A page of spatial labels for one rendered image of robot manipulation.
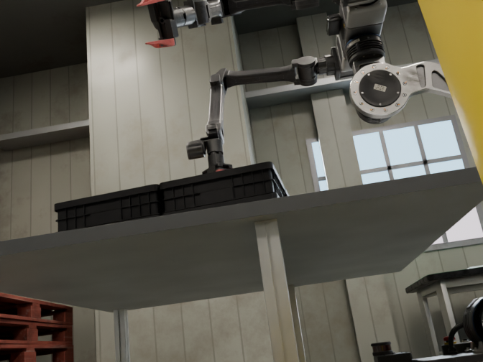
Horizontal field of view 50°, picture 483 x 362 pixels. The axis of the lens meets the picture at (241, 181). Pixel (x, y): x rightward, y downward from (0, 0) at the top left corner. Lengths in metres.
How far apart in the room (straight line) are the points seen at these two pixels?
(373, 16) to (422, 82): 0.28
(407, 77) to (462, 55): 1.63
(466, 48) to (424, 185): 1.11
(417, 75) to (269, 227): 0.82
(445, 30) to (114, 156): 3.99
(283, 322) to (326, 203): 0.31
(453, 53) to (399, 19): 5.26
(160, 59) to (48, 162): 1.66
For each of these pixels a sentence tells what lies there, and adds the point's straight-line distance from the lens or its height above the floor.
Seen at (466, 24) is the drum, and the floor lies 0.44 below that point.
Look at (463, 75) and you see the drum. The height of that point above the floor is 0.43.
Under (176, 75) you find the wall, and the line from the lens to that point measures 4.34.
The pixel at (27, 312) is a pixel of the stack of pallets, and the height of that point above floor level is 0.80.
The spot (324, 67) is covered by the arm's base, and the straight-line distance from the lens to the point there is 2.22.
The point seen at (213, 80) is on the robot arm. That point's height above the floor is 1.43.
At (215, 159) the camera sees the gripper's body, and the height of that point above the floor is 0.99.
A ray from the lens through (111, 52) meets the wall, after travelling 4.63.
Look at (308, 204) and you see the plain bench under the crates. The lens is 1.29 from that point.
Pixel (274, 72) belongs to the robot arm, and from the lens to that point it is 2.22.
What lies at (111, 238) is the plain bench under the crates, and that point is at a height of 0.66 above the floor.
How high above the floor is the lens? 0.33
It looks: 19 degrees up
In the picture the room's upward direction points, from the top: 8 degrees counter-clockwise
